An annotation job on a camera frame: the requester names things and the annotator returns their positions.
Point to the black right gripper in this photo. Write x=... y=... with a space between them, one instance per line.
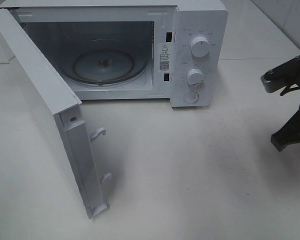
x=287 y=76

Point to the white microwave door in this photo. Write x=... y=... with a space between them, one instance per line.
x=56 y=109

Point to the lower white microwave knob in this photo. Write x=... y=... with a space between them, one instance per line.
x=195 y=77

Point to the white microwave knob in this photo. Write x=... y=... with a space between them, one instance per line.
x=200 y=46
x=195 y=77

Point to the round white door button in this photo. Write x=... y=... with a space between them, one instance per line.
x=191 y=97

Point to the upper white microwave knob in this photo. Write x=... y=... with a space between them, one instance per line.
x=200 y=46

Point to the white microwave oven body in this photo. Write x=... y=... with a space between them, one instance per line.
x=61 y=29

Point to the white warning label sticker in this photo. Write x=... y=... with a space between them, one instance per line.
x=164 y=56

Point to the glass microwave turntable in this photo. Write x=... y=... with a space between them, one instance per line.
x=104 y=62

